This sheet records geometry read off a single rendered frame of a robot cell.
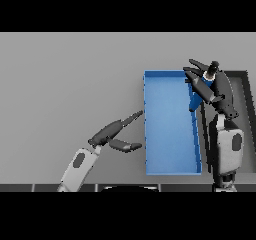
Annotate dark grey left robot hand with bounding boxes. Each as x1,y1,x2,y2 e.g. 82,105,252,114
87,109,144,153

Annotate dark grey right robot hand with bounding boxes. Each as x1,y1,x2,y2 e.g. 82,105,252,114
182,58,240,121

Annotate blue pipe with dark end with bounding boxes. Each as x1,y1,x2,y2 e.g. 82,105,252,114
188,60,221,113

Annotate dark grey bin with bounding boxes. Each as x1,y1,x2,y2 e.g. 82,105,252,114
198,70,256,175

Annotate blue bin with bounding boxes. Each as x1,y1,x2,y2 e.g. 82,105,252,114
143,69,203,176

